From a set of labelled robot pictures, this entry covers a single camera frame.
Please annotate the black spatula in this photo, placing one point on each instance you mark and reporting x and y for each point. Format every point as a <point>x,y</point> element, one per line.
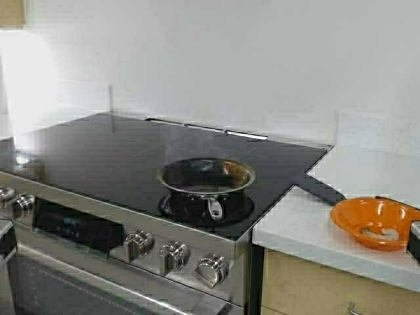
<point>330,195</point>

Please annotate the orange plastic bowl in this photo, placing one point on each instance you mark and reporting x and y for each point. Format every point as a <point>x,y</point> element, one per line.
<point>351,216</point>

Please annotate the raw white shrimp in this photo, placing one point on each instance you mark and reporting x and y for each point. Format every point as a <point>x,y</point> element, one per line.
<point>386,234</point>

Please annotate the black robot base left edge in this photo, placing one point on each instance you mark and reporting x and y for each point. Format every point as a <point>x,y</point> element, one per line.
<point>8,239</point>

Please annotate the black robot base right edge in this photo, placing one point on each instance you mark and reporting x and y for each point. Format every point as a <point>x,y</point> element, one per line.
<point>413,246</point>

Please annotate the steel frying pan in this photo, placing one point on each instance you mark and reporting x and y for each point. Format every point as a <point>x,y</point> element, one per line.
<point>207,179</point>

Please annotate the stove knob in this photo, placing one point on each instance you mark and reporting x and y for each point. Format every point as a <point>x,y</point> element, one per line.
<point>138,244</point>
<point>22,205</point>
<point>211,270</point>
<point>6,194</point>
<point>172,256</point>

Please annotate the middle stove knob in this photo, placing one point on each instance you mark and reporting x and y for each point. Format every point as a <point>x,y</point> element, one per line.
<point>138,244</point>

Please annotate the far right stove knob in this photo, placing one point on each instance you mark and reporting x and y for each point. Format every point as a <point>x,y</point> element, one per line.
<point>211,270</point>

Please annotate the stove black display panel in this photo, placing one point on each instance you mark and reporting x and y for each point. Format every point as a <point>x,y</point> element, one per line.
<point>84,229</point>

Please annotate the stainless steel electric stove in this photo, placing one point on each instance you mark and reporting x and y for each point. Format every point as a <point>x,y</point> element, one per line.
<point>106,165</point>

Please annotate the light wood base cabinet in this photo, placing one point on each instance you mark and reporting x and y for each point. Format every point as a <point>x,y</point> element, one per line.
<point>296,286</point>

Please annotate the far left stove knob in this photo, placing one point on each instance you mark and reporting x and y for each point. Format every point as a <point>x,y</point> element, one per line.
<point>6,194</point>

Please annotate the wood upper cabinet corner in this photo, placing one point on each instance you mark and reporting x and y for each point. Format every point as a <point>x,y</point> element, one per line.
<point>12,14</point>

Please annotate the metal cabinet drawer handle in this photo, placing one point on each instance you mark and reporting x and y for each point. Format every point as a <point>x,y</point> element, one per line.
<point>351,309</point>

